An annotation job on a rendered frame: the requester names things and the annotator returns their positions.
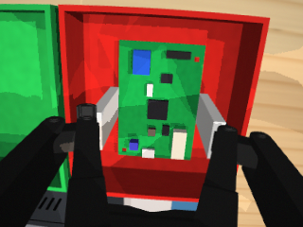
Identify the green bin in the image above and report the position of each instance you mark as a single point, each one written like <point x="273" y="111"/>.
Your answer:
<point x="27" y="74"/>

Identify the green circuit board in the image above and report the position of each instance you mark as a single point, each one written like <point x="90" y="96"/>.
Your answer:
<point x="159" y="87"/>

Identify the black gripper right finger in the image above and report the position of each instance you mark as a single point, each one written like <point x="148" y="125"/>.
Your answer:
<point x="275" y="183"/>

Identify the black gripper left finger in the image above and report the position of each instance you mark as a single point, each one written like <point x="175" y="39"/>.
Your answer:
<point x="28" y="170"/>

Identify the red open-top bin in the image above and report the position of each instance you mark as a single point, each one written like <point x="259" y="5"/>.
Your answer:
<point x="234" y="46"/>

